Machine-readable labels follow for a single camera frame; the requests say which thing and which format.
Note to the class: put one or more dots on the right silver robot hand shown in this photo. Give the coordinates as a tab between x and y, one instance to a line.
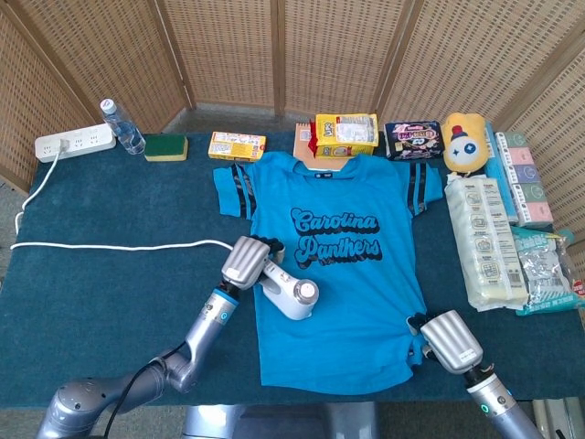
452	343

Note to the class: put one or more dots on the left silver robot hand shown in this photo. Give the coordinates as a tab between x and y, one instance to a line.
244	263

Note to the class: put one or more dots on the white handheld steam iron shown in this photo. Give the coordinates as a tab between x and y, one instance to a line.
297	306

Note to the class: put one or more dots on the blue Carolina Panthers t-shirt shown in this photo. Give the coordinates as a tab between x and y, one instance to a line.
343	206

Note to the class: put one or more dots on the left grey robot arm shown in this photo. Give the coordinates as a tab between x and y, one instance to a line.
205	329

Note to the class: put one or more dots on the white tissue pack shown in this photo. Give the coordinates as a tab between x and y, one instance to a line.
484	238

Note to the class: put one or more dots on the yellow cardboard box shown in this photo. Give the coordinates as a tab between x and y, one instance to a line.
235	146

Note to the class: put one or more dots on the silver and teal bag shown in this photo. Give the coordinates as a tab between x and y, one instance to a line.
544	270

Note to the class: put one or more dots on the brown spiral notebook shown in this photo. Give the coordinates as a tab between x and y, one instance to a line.
301	146

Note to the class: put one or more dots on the dark teal tablecloth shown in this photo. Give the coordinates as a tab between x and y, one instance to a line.
114	311

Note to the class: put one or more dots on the green and yellow sponge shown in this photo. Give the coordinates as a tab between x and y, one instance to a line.
166	147

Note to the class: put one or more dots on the yellow Lipo snack bag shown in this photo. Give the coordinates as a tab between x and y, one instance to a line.
347	135

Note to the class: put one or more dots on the light blue long package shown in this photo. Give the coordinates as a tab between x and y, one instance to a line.
498	178

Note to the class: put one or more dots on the pastel tissue multipack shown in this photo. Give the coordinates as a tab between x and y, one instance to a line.
525	183

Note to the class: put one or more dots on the clear plastic water bottle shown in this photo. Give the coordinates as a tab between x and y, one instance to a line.
125	132

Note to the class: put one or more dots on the yellow plush toy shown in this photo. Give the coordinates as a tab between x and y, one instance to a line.
466	146

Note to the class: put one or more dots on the white power strip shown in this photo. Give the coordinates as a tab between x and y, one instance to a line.
87	139

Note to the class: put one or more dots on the dark sanitary pad package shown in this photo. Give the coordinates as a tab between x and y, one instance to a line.
413	142

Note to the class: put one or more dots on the woven rattan folding screen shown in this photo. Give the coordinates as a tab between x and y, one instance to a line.
228	46

